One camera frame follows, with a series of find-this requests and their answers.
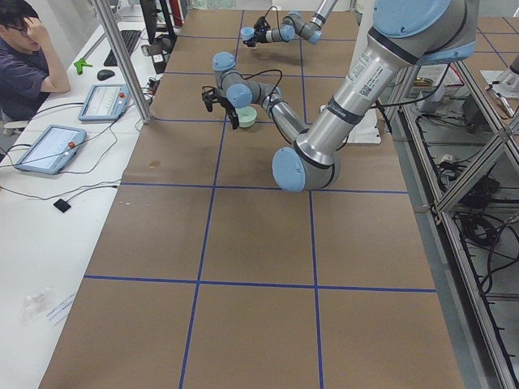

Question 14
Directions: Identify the aluminium side frame rail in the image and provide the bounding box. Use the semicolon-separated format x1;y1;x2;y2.
395;53;518;388

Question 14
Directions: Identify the black computer mouse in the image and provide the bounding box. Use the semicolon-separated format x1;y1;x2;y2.
97;69;115;81

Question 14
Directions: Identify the brown paper table cover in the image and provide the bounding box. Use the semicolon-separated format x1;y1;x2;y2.
41;11;464;388

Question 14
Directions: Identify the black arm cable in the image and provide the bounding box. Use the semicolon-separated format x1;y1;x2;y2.
201;69;284;102

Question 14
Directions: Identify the near blue teach pendant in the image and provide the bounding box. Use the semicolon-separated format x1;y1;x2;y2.
14;125;87;175

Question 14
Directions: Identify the aluminium frame post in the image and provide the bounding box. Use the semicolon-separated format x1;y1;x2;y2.
92;0;152;124

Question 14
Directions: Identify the black computer monitor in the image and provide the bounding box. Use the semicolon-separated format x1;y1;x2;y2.
139;0;177;47

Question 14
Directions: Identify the small black square pad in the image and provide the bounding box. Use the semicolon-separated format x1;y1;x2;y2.
53;199;71;213

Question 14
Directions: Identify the blue teach pendant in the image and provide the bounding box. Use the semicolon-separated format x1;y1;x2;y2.
78;84;130;122
14;125;87;175

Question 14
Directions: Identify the far blue teach pendant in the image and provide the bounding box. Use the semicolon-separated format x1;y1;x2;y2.
78;84;130;122

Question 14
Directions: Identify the seated person dark shirt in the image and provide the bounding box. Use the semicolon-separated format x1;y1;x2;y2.
1;1;71;122

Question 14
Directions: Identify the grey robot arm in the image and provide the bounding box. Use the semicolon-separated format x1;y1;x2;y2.
240;0;337;47
202;1;479;192

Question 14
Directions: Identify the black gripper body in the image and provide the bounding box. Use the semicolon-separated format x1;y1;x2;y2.
242;20;271;47
201;85;239;130

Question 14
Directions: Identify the pale green ceramic bowl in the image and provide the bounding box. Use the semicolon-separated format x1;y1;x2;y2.
236;106;257;128

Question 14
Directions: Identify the light blue plastic cup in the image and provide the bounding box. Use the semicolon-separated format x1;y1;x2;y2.
240;27;255;41

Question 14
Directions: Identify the green plastic tool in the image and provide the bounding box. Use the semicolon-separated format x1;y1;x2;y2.
73;58;92;75

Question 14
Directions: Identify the black keyboard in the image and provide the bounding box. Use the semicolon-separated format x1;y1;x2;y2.
103;29;142;67

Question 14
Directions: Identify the clear plastic bag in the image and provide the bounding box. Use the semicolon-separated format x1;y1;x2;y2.
20;287;54;325

